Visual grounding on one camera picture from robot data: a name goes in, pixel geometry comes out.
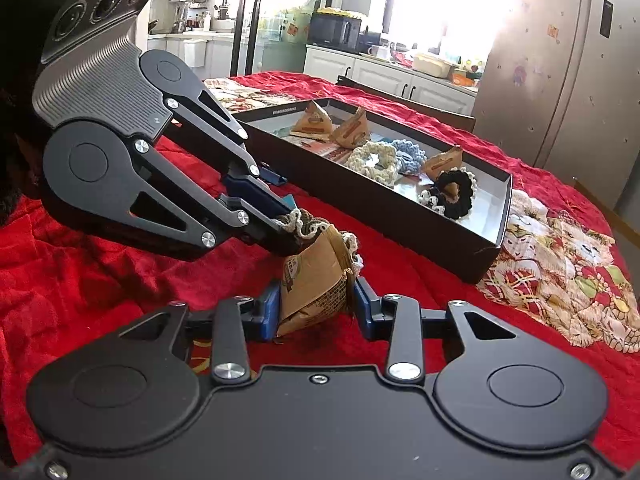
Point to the brown pyramid packet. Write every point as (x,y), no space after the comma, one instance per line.
(353,132)
(315,124)
(445,161)
(315,284)

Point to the black white-trimmed scrunchie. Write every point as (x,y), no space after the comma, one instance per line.
(452,194)

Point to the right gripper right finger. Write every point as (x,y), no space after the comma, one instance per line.
(404,324)

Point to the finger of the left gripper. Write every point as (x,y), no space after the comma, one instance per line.
(258,229)
(253,191)

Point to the light blue crochet scrunchie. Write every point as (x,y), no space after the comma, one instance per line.
(410,157)

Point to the black microwave oven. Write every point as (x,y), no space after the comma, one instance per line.
(334,31)

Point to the silver double-door refrigerator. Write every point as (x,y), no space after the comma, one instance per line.
(560,91)

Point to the black shallow cardboard box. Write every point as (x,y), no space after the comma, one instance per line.
(466,247)

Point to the white storage container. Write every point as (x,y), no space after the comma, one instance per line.
(433,66)

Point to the red patterned bed quilt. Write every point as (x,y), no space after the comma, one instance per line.
(61,289)

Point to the cream crochet scrunchie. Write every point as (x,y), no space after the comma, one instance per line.
(377,161)

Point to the white mug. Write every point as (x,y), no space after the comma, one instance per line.
(381,52)

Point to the white kitchen cabinet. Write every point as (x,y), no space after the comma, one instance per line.
(399,81)

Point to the blue binder clip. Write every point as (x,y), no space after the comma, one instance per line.
(271,177)

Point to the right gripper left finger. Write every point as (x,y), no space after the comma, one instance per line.
(219,336)

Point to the brown beige crochet scrunchie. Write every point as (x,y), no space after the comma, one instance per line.
(306,228)

